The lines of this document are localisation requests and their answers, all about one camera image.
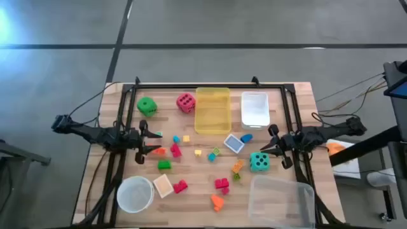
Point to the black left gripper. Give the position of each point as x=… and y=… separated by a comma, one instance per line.
x=138, y=141

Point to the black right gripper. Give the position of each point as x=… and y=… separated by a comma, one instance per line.
x=288, y=143

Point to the orange red toy brick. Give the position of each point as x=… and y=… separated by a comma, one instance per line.
x=161, y=152

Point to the bright green toy brick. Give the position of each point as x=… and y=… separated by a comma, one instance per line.
x=164, y=164

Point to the blue square toy brick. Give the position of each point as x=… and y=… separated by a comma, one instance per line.
x=176, y=139
x=211, y=157

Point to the red stepped toy brick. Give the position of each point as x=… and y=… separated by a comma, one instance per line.
x=175, y=151
x=180, y=186

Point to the green foam die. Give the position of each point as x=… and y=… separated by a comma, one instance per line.
x=146, y=106

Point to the blue playing card deck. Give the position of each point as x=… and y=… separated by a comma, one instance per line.
x=234, y=143

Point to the yellow orange long brick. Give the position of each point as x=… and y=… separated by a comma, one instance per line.
x=238, y=166

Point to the small green toy brick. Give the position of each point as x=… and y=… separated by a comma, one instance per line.
x=237, y=177

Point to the yellow square toy brick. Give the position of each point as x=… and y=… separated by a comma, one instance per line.
x=186, y=138
x=198, y=153

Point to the clear plastic container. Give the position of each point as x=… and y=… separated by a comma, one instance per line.
x=280, y=203

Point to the pink red foam die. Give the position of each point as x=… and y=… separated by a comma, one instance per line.
x=186, y=103

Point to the light green square brick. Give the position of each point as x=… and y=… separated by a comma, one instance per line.
x=216, y=151

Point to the yellow translucent plastic bin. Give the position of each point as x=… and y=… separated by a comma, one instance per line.
x=213, y=111

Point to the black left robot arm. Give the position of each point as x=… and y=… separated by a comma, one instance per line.
x=92, y=135

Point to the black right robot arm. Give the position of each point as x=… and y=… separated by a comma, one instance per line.
x=327, y=133

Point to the teal foam die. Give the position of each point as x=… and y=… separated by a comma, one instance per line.
x=259, y=162

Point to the blue oval toy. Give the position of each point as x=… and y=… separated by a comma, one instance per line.
x=246, y=138

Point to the white plastic bin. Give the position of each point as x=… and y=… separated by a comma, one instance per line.
x=255, y=109

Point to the white round bucket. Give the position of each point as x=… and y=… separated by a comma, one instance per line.
x=135, y=194

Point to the orange object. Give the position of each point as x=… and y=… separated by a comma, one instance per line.
x=335, y=149

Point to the small red toy brick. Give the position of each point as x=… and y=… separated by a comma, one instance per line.
x=225, y=191

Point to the white paper sheet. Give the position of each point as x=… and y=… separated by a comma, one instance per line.
x=349, y=168

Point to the orange brick with round disc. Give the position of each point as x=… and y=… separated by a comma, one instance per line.
x=217, y=201

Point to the black slanted bar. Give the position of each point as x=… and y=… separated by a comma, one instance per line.
x=365, y=146

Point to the white shoe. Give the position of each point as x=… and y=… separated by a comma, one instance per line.
x=380, y=178

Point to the black equipment stand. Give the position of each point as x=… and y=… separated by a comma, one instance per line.
x=395, y=111

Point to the black stand leg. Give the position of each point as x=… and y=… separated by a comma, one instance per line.
x=389, y=200

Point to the grey furniture leg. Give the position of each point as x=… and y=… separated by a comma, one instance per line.
x=22, y=155

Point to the caster wheel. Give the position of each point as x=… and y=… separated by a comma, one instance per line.
x=385, y=217

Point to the blue screen tablet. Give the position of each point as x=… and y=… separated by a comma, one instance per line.
x=400, y=90

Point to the black metal frame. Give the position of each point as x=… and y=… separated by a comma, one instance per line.
x=165, y=86

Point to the black frame bracket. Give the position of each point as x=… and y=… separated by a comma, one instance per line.
x=137, y=80
x=255, y=81

